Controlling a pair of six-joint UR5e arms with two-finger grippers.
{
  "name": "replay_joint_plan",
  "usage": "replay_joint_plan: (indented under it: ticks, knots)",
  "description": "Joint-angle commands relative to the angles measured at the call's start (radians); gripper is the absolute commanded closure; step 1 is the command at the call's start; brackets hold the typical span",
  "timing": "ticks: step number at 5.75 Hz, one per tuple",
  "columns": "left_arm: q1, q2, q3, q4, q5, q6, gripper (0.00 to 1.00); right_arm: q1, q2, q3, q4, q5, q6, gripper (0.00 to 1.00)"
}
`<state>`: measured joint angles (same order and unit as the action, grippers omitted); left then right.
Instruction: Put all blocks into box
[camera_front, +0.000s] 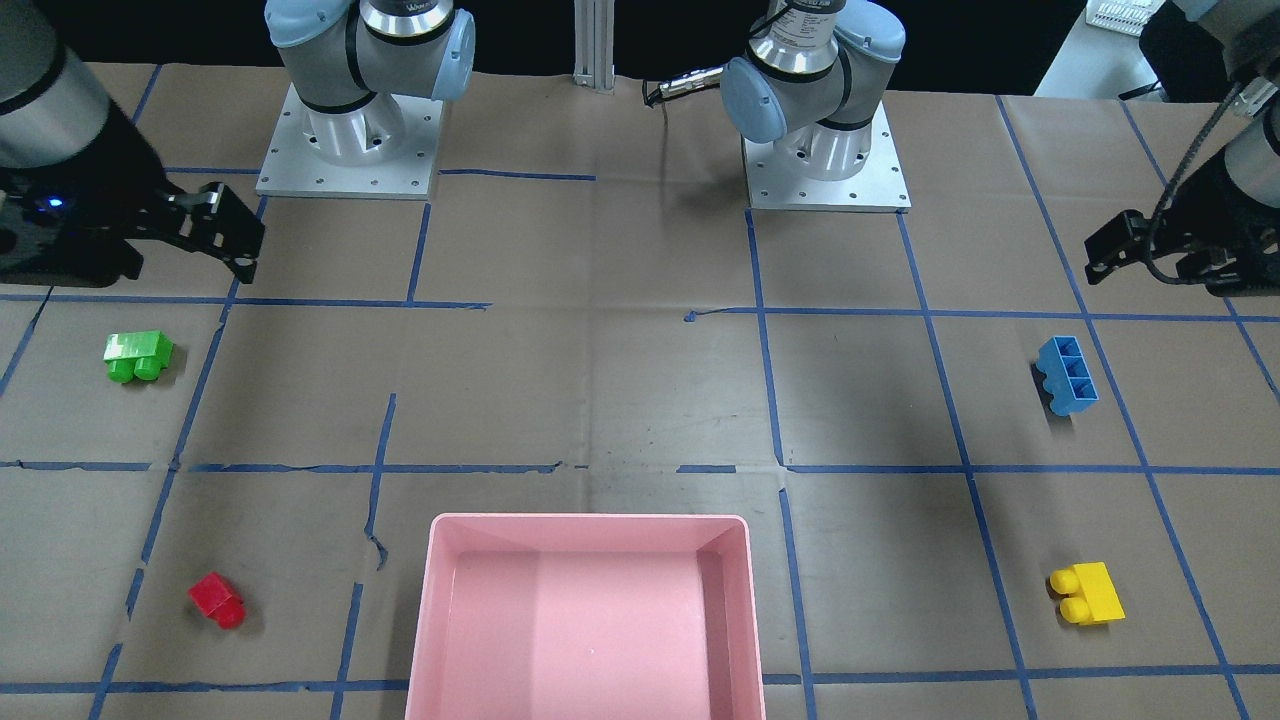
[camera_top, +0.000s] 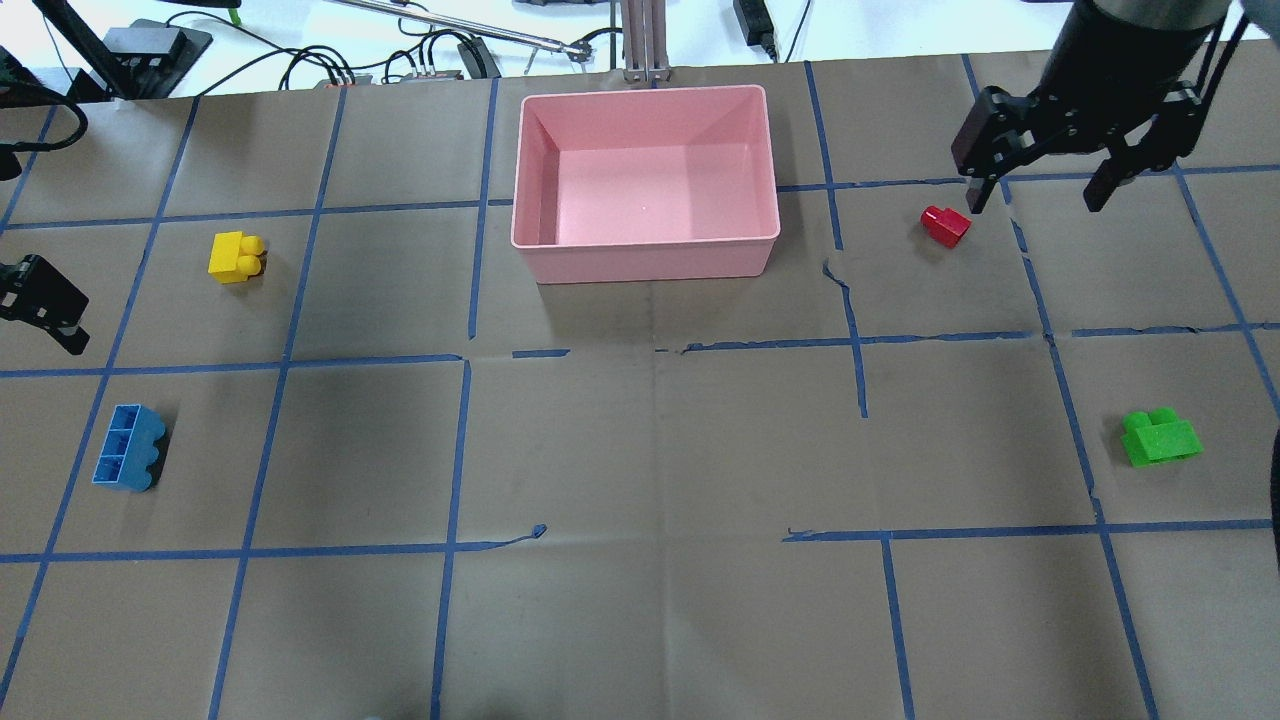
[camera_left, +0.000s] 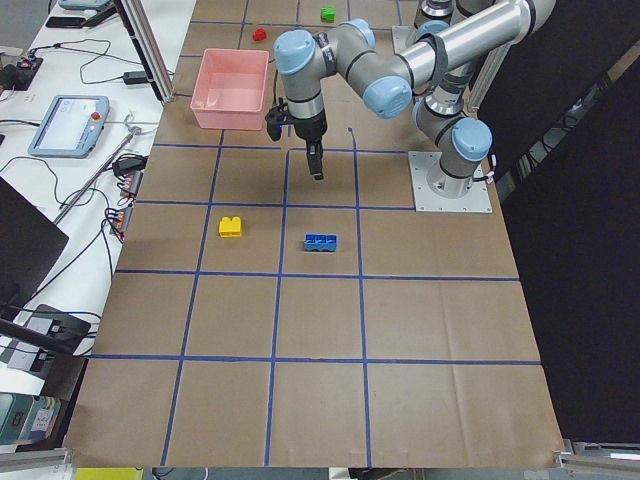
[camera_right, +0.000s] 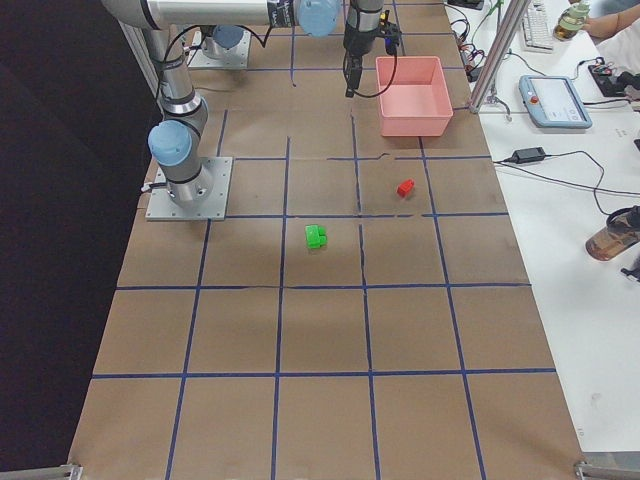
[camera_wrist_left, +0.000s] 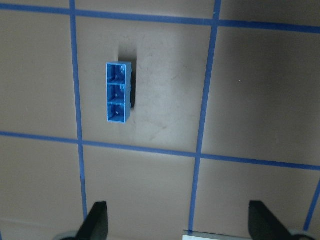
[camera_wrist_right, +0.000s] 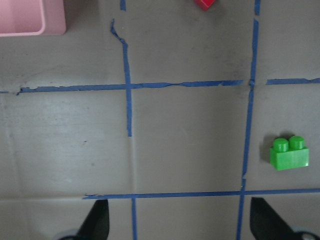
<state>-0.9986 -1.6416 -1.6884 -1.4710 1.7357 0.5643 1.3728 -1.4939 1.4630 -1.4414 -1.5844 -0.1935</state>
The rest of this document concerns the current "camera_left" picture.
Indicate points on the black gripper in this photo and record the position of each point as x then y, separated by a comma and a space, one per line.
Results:
309, 129

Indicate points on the blue long toy block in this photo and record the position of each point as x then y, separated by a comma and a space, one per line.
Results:
320, 242

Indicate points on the yellow toy block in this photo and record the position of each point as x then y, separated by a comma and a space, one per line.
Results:
230, 227

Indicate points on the green toy block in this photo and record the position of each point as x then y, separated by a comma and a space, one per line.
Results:
328, 13

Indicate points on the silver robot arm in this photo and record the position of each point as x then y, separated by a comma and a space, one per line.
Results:
434, 16
440, 63

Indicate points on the pink plastic box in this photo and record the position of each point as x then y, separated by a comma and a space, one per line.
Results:
230, 89

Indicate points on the red small toy block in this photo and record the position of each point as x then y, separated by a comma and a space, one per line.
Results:
259, 34

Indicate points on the brown paper table cover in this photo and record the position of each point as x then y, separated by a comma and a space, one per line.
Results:
409, 346

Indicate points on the black power adapter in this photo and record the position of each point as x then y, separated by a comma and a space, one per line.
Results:
134, 78

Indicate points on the metal rod tool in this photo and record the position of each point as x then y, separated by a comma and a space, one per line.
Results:
68, 204

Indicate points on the blue teach pendant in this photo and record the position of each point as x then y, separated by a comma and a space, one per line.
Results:
71, 127

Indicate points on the black smartphone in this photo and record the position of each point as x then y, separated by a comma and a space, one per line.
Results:
65, 22

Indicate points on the black monitor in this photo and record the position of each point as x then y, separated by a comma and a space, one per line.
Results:
30, 246

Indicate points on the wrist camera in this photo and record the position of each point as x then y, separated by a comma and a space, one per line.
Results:
276, 118

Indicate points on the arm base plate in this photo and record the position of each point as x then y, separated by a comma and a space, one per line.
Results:
436, 192
402, 37

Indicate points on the aluminium frame post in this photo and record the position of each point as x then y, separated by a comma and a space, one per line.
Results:
140, 32

